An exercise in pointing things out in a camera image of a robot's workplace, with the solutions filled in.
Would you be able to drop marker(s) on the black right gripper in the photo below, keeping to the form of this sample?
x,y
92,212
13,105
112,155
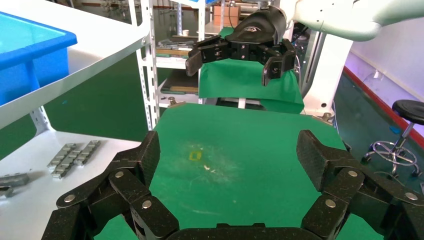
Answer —
x,y
258,30

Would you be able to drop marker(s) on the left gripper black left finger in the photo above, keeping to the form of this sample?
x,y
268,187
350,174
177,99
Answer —
x,y
129,185

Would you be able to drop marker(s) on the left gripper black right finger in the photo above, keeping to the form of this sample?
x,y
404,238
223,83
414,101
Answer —
x,y
341,182

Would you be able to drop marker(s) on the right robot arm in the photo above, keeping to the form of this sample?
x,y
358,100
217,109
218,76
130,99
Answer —
x,y
331,20

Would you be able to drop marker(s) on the grey metal link strip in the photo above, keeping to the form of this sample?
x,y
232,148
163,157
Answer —
x,y
86,153
15,180
68,164
61,155

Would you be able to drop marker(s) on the plain green table cloth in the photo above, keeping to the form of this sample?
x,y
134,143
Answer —
x,y
238,82

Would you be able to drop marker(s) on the cardboard box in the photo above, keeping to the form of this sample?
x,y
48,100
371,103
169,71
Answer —
x,y
225,16

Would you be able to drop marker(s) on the white paper cup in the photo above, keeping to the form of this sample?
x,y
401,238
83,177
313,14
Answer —
x,y
186,33

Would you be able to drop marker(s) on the dark flat board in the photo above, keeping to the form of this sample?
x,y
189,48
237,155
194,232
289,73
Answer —
x,y
182,82

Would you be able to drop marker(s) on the silver binder clip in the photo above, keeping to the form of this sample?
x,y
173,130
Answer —
x,y
172,101
326,116

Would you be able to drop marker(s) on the yellow square marker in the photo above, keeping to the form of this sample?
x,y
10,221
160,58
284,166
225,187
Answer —
x,y
192,159

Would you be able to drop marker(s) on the white storage rack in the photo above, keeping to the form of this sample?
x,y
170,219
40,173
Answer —
x,y
172,63

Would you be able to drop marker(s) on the small blue floor object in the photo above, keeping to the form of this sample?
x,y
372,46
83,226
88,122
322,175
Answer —
x,y
394,130

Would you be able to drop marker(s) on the white robot torso column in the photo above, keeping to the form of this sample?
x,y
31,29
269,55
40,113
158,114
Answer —
x,y
328,76

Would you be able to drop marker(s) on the green table cloth with marks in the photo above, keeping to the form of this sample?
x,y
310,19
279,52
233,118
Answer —
x,y
248,165

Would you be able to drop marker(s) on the black seat chrome stool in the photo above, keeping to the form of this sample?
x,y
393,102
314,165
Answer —
x,y
409,109

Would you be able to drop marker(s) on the white shelf board holding strips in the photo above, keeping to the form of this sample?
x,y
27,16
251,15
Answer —
x,y
33,212

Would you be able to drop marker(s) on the white shelf board holding bin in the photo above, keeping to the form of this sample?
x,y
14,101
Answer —
x,y
99,36

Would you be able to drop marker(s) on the blue plastic bin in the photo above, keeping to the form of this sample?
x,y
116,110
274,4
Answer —
x,y
33,56

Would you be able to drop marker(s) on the white perforated rack post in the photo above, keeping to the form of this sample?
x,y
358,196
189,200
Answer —
x,y
153,82
41,121

